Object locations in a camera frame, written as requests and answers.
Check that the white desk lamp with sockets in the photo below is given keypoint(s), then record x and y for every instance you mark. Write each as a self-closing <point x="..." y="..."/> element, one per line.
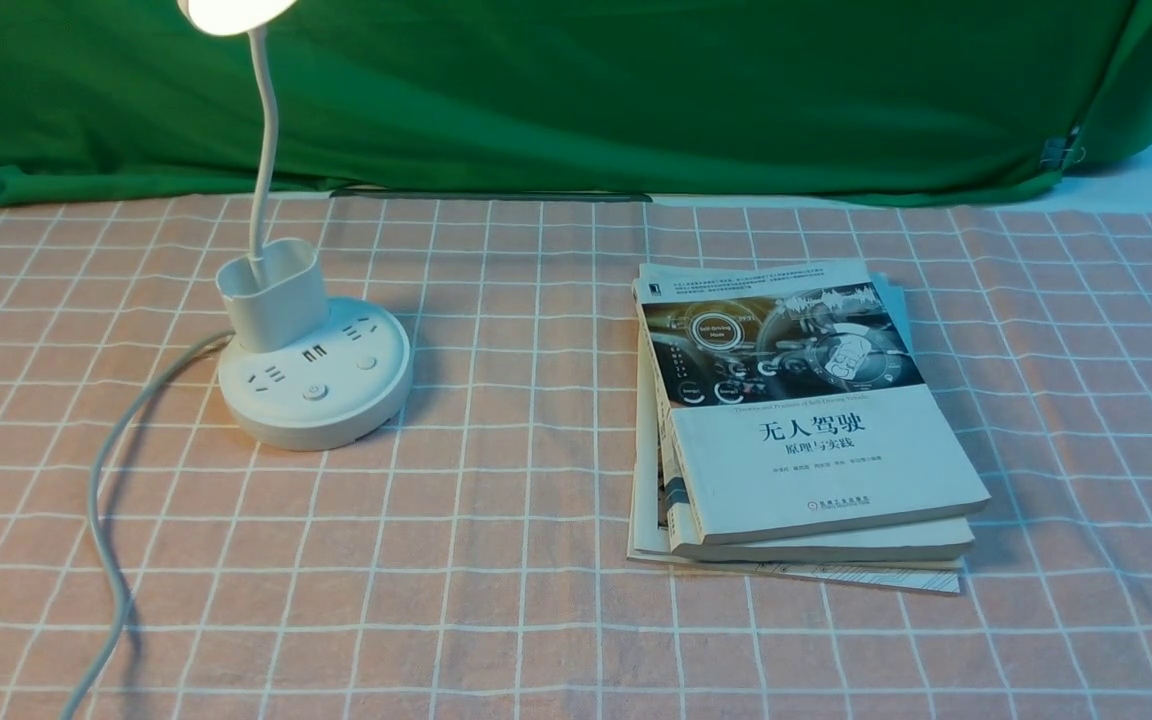
<point x="304" y="370"/>

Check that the top book white cover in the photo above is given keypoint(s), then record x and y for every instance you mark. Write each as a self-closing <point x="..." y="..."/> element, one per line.
<point x="816" y="440"/>

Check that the pink checkered tablecloth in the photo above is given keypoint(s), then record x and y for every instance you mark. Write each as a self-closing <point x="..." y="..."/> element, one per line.
<point x="470" y="561"/>

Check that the middle book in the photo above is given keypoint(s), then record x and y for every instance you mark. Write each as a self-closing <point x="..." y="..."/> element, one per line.
<point x="896" y="548"/>

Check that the bottom thin booklet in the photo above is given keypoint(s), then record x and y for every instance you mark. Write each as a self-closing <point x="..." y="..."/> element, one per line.
<point x="648" y="539"/>

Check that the metal binder clip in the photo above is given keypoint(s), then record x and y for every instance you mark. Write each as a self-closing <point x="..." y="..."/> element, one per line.
<point x="1059" y="153"/>

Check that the green backdrop cloth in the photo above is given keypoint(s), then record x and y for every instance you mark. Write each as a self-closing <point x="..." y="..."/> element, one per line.
<point x="905" y="104"/>

